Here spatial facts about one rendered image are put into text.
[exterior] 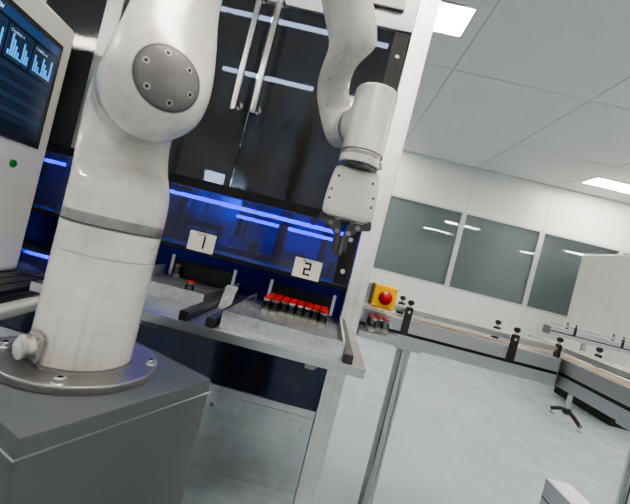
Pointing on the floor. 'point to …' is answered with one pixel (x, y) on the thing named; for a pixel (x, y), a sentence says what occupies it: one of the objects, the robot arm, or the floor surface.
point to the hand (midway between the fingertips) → (339, 245)
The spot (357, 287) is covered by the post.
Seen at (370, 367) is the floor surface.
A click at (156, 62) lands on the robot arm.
